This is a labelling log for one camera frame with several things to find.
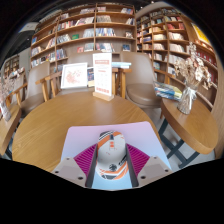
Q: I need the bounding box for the white framed picture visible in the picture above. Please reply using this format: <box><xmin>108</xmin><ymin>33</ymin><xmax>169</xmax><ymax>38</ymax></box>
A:
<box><xmin>60</xmin><ymin>62</ymin><xmax>89</xmax><ymax>90</ymax></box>

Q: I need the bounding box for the tall wooden bookshelf unit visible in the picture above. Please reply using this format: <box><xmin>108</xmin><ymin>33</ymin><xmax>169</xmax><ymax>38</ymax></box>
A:
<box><xmin>135</xmin><ymin>8</ymin><xmax>221</xmax><ymax>108</ymax></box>

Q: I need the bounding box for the distant wooden bookshelf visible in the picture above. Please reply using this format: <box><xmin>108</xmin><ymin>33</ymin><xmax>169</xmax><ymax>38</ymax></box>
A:
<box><xmin>2</xmin><ymin>54</ymin><xmax>20</xmax><ymax>78</ymax></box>

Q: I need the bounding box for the round wooden side table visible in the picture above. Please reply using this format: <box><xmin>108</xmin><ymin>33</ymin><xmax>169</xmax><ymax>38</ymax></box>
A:
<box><xmin>0</xmin><ymin>104</ymin><xmax>23</xmax><ymax>158</ymax></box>
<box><xmin>159</xmin><ymin>96</ymin><xmax>219</xmax><ymax>168</ymax></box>

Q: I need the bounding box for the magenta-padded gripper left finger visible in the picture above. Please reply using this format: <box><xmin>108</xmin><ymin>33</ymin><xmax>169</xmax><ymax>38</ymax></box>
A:
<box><xmin>51</xmin><ymin>143</ymin><xmax>98</xmax><ymax>188</ymax></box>

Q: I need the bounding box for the pale blue book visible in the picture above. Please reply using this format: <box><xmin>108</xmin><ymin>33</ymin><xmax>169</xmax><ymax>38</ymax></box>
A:
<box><xmin>111</xmin><ymin>61</ymin><xmax>132</xmax><ymax>70</ymax></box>

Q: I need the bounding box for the stack of books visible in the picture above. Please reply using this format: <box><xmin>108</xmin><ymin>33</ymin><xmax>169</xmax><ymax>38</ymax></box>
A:
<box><xmin>153</xmin><ymin>81</ymin><xmax>183</xmax><ymax>102</ymax></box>

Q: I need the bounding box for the dark cover book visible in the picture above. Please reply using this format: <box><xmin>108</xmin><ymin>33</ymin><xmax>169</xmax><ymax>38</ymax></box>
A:
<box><xmin>86</xmin><ymin>66</ymin><xmax>96</xmax><ymax>88</ymax></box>

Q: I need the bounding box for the white and orange computer mouse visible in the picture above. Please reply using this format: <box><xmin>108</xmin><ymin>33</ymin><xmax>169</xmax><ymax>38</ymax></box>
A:
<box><xmin>95</xmin><ymin>130</ymin><xmax>130</xmax><ymax>181</ymax></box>

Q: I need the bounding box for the pink and blue mouse pad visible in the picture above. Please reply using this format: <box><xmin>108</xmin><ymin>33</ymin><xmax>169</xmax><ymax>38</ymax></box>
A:
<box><xmin>60</xmin><ymin>121</ymin><xmax>164</xmax><ymax>191</ymax></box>

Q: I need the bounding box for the white sign on wooden base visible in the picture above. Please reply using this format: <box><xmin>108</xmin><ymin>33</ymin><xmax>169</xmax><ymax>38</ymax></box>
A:
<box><xmin>92</xmin><ymin>52</ymin><xmax>115</xmax><ymax>102</ymax></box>

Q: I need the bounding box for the beige chair with wooden arms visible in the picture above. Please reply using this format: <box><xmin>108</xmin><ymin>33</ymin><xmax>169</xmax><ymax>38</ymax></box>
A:
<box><xmin>114</xmin><ymin>51</ymin><xmax>164</xmax><ymax>109</ymax></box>
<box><xmin>6</xmin><ymin>61</ymin><xmax>51</xmax><ymax>116</ymax></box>
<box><xmin>49</xmin><ymin>51</ymin><xmax>127</xmax><ymax>99</ymax></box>

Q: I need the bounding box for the glass vase with dried flowers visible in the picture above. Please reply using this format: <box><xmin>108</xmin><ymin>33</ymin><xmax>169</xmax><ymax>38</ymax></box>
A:
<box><xmin>173</xmin><ymin>42</ymin><xmax>213</xmax><ymax>115</ymax></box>
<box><xmin>0</xmin><ymin>68</ymin><xmax>26</xmax><ymax>122</ymax></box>

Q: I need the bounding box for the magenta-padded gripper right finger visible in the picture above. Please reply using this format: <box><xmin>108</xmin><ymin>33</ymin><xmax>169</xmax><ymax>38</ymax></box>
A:
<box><xmin>125</xmin><ymin>143</ymin><xmax>174</xmax><ymax>188</ymax></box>

